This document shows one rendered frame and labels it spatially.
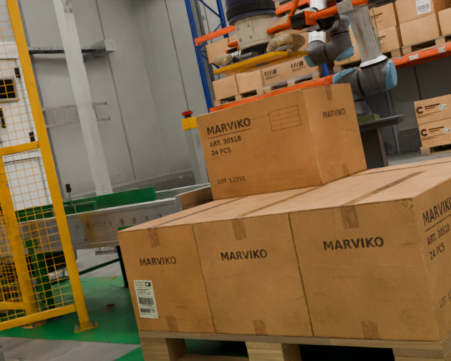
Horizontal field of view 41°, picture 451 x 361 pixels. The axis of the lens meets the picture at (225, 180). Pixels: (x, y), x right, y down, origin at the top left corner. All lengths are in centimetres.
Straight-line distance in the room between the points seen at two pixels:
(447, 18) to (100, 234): 762
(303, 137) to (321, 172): 16
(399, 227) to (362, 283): 21
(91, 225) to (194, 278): 117
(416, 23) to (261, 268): 837
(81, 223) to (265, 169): 113
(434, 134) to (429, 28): 162
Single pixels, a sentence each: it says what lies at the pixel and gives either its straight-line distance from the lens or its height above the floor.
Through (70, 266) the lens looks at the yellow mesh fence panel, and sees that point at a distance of 330.
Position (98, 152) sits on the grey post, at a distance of 617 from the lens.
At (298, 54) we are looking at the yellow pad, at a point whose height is 111.
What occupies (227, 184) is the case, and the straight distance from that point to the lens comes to 278.
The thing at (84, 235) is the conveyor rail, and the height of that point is 48.
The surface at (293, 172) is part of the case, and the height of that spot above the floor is 62.
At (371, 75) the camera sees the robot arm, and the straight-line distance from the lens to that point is 338.
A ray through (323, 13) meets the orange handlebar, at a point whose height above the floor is 123.
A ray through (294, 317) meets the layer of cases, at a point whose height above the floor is 21.
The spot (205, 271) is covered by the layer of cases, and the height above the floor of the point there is 37.
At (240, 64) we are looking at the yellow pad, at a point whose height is 112.
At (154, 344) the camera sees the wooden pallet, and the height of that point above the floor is 9.
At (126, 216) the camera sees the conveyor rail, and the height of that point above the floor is 54.
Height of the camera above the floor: 77
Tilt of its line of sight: 3 degrees down
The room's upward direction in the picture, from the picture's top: 12 degrees counter-clockwise
